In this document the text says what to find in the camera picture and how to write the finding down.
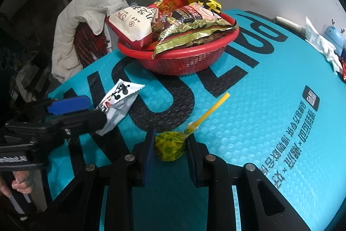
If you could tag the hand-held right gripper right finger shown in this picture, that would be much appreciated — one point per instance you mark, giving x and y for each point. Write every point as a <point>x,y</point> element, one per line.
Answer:
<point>191,160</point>

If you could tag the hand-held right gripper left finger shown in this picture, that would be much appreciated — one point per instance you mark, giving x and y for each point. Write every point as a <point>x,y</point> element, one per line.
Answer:
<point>150,158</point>

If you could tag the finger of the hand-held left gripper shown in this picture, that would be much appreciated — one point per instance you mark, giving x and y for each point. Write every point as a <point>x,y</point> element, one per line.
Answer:
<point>81,121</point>
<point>67,105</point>

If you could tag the yellow lollipop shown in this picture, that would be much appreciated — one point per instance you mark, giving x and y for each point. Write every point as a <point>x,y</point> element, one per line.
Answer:
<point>167,145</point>

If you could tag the white snack packet black print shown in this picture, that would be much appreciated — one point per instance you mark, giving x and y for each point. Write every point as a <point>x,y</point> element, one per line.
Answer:
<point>119,103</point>

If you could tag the red plastic basket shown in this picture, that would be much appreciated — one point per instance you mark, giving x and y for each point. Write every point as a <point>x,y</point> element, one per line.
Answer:
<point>183,63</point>

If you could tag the red and white snack packet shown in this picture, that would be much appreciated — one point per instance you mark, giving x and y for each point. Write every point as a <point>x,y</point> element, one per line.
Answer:
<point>129,24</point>

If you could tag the gold and pink snack packet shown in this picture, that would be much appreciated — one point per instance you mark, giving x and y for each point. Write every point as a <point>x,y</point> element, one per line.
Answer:
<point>189,30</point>

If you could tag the red snack packet gold print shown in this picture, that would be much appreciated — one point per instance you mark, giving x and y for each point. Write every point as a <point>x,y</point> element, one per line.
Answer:
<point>165,7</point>

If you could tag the person's left hand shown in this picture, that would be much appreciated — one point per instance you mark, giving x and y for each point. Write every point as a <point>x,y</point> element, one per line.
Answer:
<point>23,185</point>

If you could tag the red plaid chair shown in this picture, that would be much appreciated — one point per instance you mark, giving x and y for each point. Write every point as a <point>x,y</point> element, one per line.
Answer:
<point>86,47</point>

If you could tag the white quilted jacket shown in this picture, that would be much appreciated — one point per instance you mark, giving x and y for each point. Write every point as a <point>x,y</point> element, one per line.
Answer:
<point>81,17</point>

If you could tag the white power strip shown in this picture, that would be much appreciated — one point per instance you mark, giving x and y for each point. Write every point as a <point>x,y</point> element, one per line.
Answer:
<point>289,23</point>

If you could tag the crumpled white tissue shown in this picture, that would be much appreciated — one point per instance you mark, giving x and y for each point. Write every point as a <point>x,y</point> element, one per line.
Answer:
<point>319,41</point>

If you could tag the red candy wrapper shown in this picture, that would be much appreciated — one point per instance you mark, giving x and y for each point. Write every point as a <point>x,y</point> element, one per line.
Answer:
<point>343,68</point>

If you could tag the blue humidifier with antlers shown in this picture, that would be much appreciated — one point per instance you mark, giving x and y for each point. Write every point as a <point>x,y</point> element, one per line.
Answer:
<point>336,36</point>

